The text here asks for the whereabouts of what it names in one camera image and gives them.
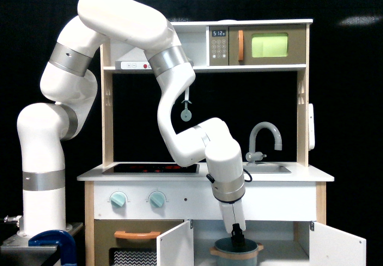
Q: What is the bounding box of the grey toy sink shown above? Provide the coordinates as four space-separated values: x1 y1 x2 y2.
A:
244 164 291 174

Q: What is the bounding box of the grey toy faucet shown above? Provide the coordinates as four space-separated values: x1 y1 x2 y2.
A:
245 122 282 164

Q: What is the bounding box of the toy microwave with orange handle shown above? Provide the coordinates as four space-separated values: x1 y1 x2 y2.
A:
208 24 306 66

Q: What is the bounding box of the left teal stove knob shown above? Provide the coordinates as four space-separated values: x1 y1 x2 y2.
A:
110 191 127 208

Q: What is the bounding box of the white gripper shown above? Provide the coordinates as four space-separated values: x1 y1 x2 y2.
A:
219 199 246 246

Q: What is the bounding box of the white side paper holder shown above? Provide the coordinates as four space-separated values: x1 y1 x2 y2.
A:
308 104 315 150

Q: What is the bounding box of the right teal stove knob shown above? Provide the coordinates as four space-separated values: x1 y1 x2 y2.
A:
148 191 166 208

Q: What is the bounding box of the right white cabinet door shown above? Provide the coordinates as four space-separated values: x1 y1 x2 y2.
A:
294 221 367 265

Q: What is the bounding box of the left white cabinet door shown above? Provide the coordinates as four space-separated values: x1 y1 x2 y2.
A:
156 220 194 265

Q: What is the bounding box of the white cabinet door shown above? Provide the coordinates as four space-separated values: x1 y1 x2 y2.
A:
156 220 194 265
294 221 367 265

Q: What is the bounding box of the white wooden toy kitchen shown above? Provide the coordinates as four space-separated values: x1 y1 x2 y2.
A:
77 19 367 266

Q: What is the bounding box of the blue clamp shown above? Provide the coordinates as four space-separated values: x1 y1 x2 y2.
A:
28 230 77 266

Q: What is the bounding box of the teal stove knob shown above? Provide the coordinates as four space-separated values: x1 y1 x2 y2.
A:
148 191 166 208
110 191 127 208

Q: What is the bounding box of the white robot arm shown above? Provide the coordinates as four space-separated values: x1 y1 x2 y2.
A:
17 0 246 236

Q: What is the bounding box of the toy oven door orange handle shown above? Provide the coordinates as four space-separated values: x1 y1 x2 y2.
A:
93 219 185 266

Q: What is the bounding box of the teal pot with wooden rim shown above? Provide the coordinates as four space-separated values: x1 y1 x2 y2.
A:
209 238 264 266

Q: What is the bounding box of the black toy stovetop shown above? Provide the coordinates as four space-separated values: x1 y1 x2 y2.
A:
103 162 199 175

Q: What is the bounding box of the toy pizza cutter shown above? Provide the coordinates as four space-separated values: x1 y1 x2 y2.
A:
180 87 192 122

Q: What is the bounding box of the grey toy range hood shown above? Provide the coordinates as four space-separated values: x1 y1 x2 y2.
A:
115 46 193 71

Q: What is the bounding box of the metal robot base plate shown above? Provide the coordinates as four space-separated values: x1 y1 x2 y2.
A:
1 223 84 265

